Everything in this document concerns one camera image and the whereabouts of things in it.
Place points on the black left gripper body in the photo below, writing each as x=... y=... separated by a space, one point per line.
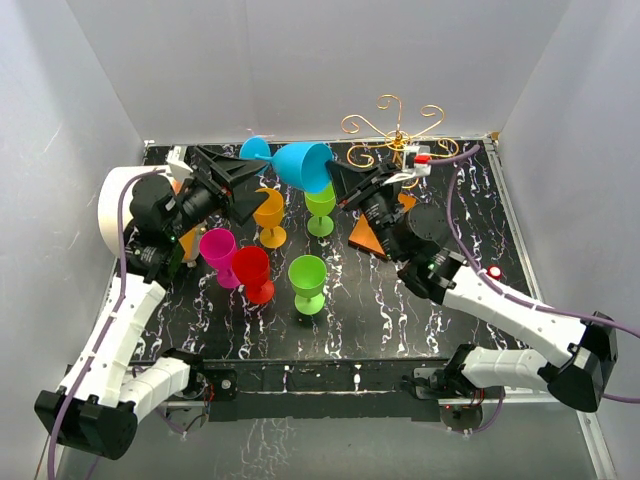
x=202 y=201

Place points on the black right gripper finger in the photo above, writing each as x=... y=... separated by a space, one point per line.
x=354 y=188
x=335 y=168

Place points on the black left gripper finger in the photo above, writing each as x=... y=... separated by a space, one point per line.
x=226 y=171
x=242 y=207

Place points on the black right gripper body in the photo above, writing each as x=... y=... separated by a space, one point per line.
x=382 y=212

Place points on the blue plastic wine glass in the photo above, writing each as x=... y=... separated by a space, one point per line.
x=302 y=165

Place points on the red plastic wine glass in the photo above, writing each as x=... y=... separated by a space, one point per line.
x=251 y=266

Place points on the green wine glass front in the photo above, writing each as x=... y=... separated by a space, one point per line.
x=307 y=275

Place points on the green wine glass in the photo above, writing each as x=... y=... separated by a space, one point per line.
x=320 y=205
x=307 y=275

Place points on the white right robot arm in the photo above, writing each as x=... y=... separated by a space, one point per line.
x=569 y=356

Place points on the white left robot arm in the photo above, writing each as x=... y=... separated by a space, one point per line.
x=144 y=212

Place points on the orange plastic wine glass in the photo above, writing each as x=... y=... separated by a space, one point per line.
x=269 y=217

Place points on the orange wooden rack base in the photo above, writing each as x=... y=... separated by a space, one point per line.
x=362 y=236

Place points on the green wine glass near rack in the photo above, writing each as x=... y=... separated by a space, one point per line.
x=320 y=205

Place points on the pink plastic wine glass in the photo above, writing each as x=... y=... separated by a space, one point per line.
x=218 y=247

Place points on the white cylinder with coloured lid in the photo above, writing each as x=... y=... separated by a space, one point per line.
x=108 y=208

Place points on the red emergency stop button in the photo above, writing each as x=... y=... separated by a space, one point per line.
x=494 y=272

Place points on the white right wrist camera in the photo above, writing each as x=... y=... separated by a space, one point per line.
x=416 y=165

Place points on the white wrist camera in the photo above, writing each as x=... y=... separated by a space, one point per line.
x=416 y=165
x=178 y=167

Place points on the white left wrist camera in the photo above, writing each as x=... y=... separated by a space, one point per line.
x=178 y=167

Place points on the black front mounting rail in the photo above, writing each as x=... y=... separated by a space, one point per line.
x=317 y=389

